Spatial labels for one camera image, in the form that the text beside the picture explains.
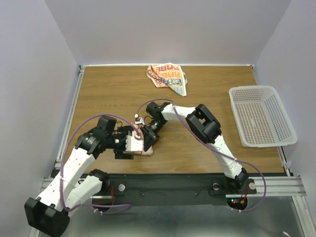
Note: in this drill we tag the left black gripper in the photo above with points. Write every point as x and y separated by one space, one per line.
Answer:
119 153

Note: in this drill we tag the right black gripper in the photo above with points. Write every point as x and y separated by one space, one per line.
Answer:
150 137

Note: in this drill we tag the orange flower towel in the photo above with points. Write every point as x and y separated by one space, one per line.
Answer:
137 129

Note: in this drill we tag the lettered beige towel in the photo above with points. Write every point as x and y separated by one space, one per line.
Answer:
168 75

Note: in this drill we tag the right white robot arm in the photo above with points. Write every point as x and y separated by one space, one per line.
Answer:
204 126

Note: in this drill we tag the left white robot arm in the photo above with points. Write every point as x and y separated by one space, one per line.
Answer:
51 210

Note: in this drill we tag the white plastic basket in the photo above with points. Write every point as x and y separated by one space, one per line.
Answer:
261 118

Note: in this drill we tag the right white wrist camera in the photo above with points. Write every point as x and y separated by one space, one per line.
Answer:
138 120

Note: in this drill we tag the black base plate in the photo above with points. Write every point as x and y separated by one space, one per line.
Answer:
169 189

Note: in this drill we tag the aluminium rail frame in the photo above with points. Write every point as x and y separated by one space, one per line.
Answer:
275 210

